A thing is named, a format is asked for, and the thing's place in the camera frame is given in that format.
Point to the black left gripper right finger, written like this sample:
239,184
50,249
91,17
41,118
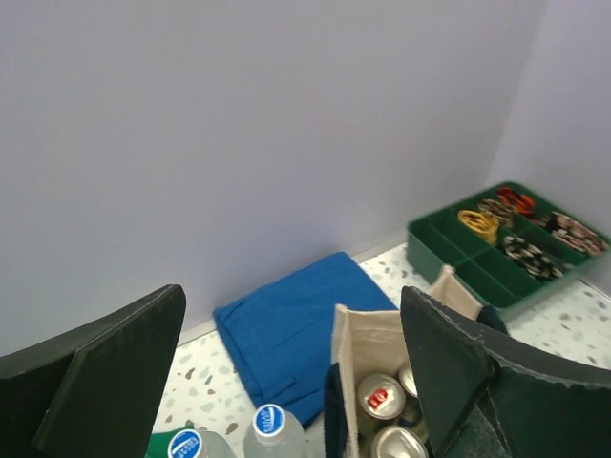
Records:
486,394

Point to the green compartment tray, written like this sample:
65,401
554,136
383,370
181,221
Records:
508,245

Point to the red tab can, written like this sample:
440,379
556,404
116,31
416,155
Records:
380,401
406,379

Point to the green Guess t-shirt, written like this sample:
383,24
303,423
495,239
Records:
164,441

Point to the Pocari Sweat bottle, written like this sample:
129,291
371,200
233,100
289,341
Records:
189,443
274,433

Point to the beige canvas tote bag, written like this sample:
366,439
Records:
364,343

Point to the folded blue cloth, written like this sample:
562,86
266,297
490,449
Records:
279,336

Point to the black can foil top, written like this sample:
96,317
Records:
397,442

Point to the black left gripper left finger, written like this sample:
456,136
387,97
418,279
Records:
93,391

